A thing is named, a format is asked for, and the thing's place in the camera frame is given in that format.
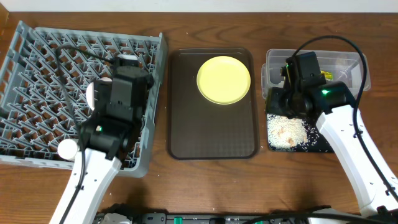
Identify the green snack wrapper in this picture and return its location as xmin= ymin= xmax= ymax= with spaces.
xmin=321 ymin=70 xmax=334 ymax=81

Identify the yellow round plate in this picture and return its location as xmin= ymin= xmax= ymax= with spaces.
xmin=197 ymin=56 xmax=251 ymax=105

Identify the white pink round bowl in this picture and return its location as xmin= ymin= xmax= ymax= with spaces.
xmin=85 ymin=77 xmax=112 ymax=111

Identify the white cup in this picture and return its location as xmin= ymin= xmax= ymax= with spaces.
xmin=57 ymin=139 xmax=79 ymax=161

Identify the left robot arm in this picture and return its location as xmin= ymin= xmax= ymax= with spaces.
xmin=51 ymin=55 xmax=154 ymax=223

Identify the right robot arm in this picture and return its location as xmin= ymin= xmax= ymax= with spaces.
xmin=266 ymin=52 xmax=397 ymax=217

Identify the spilled rice food waste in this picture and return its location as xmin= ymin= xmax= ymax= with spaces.
xmin=267 ymin=114 xmax=320 ymax=152

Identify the black rectangular waste tray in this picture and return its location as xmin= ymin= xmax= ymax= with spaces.
xmin=266 ymin=90 xmax=336 ymax=154

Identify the clear plastic waste bin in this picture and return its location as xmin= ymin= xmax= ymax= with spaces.
xmin=261 ymin=49 xmax=363 ymax=99

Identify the grey plastic dishwasher rack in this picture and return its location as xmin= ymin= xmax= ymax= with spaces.
xmin=1 ymin=22 xmax=168 ymax=178

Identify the dark brown serving tray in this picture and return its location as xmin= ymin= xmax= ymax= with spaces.
xmin=167 ymin=48 xmax=260 ymax=160

